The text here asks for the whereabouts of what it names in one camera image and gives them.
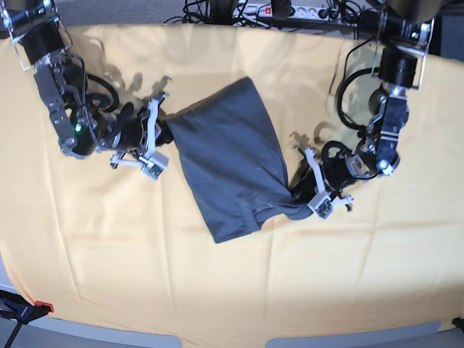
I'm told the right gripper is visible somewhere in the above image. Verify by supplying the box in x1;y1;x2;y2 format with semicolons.
108;92;174;170

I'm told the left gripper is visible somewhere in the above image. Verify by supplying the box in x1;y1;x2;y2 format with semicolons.
289;141;359;212

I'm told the blue-grey T-shirt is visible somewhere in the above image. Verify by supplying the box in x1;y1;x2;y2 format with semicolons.
166;78;312;244

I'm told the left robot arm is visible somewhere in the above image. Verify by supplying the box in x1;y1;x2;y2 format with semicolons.
291;1;443;218

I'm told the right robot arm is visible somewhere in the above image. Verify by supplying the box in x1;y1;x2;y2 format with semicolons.
1;1;172;179

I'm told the yellow table cloth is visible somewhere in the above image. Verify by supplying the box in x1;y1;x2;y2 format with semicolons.
1;25;463;346

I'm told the white power strip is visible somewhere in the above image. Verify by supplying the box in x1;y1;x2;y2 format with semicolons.
233;1;343;26

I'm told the black power adapter brick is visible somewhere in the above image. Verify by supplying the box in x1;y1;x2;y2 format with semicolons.
358;10;385;35

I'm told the black clamp at right edge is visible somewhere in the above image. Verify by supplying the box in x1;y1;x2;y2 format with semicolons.
452;318;464;332

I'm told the blue clamp with red pad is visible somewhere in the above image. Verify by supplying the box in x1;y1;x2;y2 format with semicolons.
1;290;54;348

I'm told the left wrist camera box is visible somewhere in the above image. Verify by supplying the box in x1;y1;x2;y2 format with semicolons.
307;192;333;220

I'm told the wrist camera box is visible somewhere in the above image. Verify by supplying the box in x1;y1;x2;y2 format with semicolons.
138;152;169;180
307;192;333;220

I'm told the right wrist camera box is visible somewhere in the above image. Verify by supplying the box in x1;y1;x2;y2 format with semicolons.
138;152;169;180

